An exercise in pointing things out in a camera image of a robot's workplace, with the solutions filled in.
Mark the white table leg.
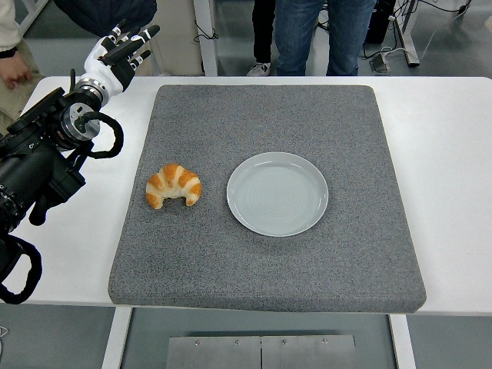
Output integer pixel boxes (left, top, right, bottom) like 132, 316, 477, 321
387, 314, 417, 369
100, 307, 134, 369

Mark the golden brown croissant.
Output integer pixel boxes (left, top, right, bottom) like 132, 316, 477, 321
145, 163, 203, 211

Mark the grey floor adapter box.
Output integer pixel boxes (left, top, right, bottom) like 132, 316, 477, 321
369, 53, 391, 72

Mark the person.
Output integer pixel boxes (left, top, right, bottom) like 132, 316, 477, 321
274, 0, 377, 77
245, 0, 278, 77
53, 0, 204, 77
0, 0, 46, 135

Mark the black computer box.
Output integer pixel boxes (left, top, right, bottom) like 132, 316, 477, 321
363, 0, 397, 44

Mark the black hanging cable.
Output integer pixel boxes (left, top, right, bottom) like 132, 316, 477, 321
194, 18, 219, 42

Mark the white desk frame leg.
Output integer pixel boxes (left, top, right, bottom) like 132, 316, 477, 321
394, 0, 420, 67

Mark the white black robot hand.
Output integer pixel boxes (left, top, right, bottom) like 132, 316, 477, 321
78, 18, 161, 104

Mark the person's hand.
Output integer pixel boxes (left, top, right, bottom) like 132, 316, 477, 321
0, 48, 35, 90

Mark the grey metal plate with screws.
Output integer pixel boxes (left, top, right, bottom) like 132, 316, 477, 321
165, 334, 357, 369

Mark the pale grey round plate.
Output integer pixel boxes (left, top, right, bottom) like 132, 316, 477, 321
226, 151, 330, 238

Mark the grey speckled mat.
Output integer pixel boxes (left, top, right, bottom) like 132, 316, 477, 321
106, 84, 427, 313

